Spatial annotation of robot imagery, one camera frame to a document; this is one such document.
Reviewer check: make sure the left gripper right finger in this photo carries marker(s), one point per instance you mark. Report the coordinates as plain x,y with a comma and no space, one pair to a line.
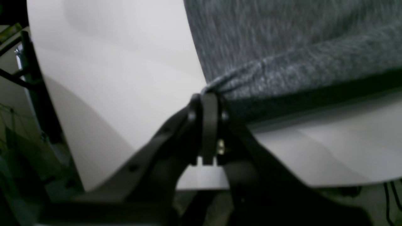
264,191

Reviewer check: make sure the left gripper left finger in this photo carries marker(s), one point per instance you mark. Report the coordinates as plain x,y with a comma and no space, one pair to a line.
141,192

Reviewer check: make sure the grey t-shirt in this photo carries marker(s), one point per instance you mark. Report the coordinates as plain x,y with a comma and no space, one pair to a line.
268,58

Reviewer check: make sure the black metal stand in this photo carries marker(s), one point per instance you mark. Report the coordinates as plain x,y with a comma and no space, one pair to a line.
29,124

